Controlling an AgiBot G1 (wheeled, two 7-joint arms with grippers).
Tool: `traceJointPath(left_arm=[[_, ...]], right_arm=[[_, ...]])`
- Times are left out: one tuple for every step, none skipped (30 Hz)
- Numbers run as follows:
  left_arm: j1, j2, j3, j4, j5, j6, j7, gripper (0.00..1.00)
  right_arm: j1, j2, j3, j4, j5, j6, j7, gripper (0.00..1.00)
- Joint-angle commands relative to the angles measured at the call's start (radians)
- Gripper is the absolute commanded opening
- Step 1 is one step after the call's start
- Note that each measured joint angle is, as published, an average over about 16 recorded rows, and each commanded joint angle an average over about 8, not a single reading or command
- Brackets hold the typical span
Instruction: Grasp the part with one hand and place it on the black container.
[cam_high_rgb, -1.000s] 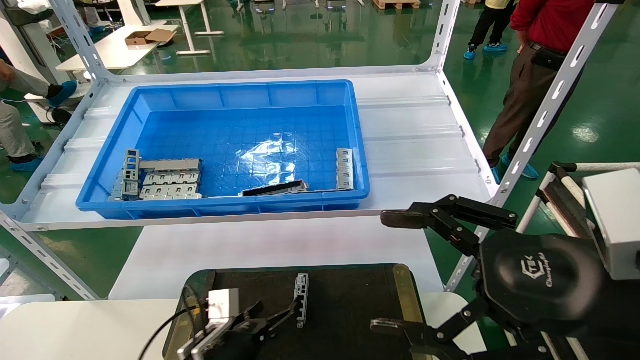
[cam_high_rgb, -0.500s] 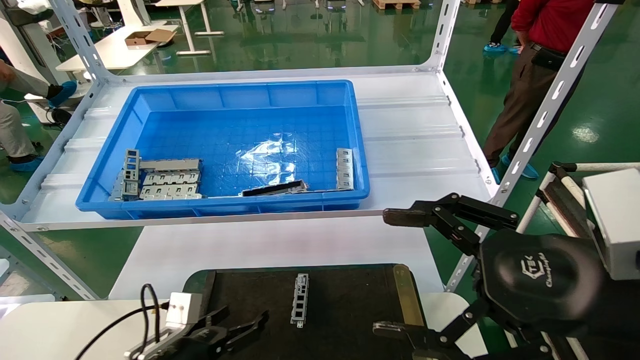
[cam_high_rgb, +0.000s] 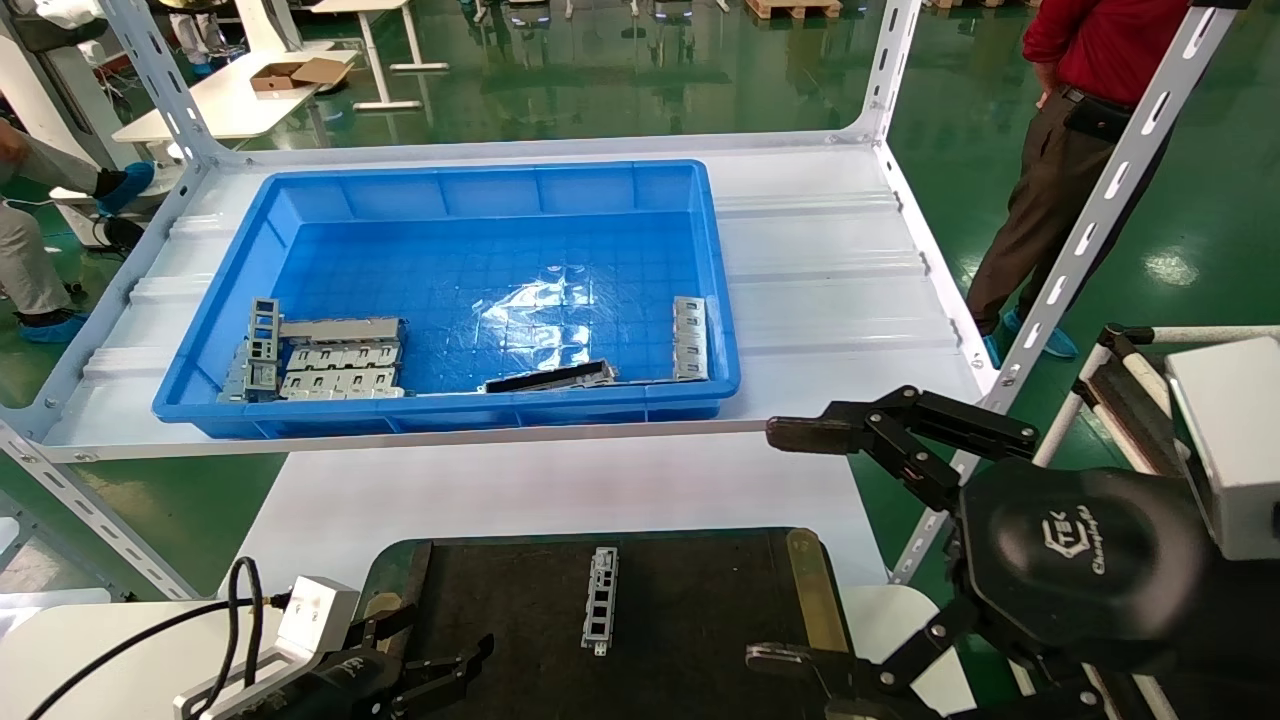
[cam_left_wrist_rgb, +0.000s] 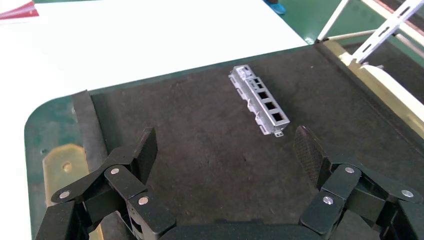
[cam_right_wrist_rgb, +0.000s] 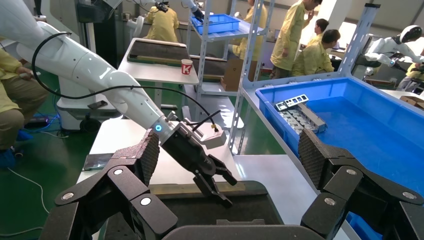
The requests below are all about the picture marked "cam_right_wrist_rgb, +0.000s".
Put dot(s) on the brown cardboard box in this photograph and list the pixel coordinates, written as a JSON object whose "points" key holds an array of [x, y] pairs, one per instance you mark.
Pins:
{"points": [[233, 76], [412, 101]]}

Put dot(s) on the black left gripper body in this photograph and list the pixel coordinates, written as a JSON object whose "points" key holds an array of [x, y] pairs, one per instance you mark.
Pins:
{"points": [[188, 149]]}

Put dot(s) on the white table with cup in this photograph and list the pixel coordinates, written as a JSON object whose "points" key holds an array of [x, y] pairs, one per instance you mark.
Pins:
{"points": [[155, 73]]}

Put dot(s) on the black container tray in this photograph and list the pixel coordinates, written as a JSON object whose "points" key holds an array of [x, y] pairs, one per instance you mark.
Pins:
{"points": [[155, 51], [185, 212]]}

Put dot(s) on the grey metal bracket part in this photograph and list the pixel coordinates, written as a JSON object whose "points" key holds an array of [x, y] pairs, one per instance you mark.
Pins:
{"points": [[281, 106]]}

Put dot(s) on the dark phone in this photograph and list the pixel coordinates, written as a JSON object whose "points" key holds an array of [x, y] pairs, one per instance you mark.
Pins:
{"points": [[97, 161]]}

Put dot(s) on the grey perforated metal bracket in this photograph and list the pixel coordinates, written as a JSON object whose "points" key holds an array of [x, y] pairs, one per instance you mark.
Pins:
{"points": [[296, 99]]}

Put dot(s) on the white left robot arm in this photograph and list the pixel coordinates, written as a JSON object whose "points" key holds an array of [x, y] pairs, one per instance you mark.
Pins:
{"points": [[82, 69]]}

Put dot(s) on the seated person blue shoe covers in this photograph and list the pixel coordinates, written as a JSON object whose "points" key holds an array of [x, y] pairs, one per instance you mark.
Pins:
{"points": [[20, 99]]}

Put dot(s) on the flat silver slotted part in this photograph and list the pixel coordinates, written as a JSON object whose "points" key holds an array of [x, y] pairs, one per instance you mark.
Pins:
{"points": [[288, 118], [299, 119]]}

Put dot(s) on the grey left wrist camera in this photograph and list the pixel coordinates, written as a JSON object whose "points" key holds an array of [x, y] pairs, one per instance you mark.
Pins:
{"points": [[213, 139]]}

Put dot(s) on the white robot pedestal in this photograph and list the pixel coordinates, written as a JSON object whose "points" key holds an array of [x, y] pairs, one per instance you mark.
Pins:
{"points": [[71, 99]]}

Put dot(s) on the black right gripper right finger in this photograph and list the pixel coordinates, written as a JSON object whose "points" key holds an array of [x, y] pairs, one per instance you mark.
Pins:
{"points": [[357, 198]]}

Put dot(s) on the white work table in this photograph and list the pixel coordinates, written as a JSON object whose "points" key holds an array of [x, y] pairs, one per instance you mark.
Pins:
{"points": [[112, 139]]}

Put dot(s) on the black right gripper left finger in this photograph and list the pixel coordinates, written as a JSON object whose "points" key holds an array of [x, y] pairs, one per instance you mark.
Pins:
{"points": [[116, 198]]}

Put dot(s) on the person in yellow coat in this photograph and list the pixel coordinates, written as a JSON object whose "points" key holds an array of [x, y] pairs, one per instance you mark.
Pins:
{"points": [[415, 71], [288, 36], [320, 24], [162, 23], [239, 49], [313, 59]]}

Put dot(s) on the long grey metal part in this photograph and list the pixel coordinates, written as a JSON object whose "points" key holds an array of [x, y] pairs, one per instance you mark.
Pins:
{"points": [[314, 117]]}

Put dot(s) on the blue plastic bin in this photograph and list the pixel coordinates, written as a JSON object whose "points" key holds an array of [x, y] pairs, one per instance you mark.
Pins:
{"points": [[364, 126], [218, 24]]}

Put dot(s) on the white humanoid robot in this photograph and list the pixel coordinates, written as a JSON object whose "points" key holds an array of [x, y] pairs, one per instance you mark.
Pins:
{"points": [[384, 46]]}

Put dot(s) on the red white paper cup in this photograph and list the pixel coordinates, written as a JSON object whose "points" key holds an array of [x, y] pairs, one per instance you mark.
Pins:
{"points": [[186, 68]]}

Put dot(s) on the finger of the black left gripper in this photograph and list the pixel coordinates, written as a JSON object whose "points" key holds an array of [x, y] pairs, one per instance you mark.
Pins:
{"points": [[208, 187], [223, 170]]}

